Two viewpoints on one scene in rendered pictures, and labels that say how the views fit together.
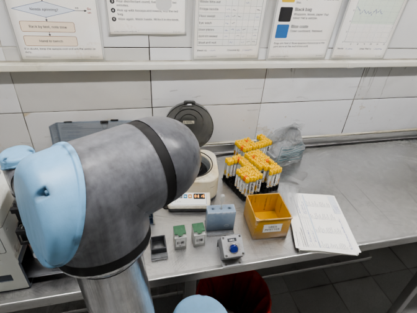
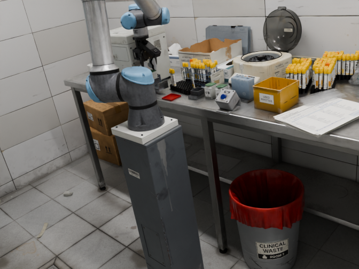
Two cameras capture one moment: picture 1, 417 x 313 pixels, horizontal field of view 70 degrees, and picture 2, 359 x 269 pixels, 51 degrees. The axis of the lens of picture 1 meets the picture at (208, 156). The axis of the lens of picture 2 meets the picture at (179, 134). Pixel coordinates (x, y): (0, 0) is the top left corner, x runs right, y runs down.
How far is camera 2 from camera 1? 1.38 m
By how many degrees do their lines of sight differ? 55
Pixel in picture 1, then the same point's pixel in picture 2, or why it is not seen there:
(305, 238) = (290, 116)
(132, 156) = not seen: outside the picture
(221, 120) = (324, 33)
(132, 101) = (252, 10)
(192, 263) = (204, 104)
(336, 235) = (320, 122)
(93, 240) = not seen: outside the picture
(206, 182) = (256, 65)
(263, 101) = not seen: outside the picture
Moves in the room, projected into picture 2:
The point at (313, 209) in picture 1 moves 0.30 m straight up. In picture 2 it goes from (332, 108) to (334, 28)
